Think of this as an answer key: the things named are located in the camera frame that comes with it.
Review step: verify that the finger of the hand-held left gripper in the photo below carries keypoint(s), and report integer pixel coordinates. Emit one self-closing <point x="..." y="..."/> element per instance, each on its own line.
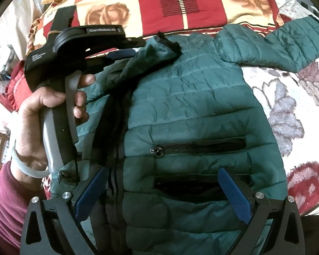
<point x="135" y="43"/>
<point x="119" y="55"/>

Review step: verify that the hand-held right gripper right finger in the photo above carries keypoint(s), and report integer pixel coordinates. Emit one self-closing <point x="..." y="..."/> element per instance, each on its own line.
<point x="234" y="194"/>

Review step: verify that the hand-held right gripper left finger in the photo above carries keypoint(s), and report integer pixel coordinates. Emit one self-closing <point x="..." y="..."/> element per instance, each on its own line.
<point x="91" y="191"/>

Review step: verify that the green puffer jacket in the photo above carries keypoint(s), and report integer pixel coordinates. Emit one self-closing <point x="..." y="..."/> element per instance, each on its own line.
<point x="188" y="98"/>

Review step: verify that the person's left forearm maroon sleeve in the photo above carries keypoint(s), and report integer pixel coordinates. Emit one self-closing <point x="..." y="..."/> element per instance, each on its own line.
<point x="8" y="207"/>

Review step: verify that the person's left hand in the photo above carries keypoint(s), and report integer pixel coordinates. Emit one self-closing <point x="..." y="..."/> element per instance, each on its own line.
<point x="32" y="127"/>

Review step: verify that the rose printed blanket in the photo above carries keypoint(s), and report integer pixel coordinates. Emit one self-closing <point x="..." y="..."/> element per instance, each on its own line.
<point x="148" y="5"/>

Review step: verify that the white cloth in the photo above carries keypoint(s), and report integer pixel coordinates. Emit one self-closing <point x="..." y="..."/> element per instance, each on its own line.
<point x="13" y="26"/>

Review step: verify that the red heart-shaped cushion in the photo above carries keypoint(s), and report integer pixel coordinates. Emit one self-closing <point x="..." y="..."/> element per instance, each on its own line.
<point x="14" y="90"/>

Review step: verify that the floral bedspread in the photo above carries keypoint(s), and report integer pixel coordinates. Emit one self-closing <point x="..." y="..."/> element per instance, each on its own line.
<point x="295" y="111"/>

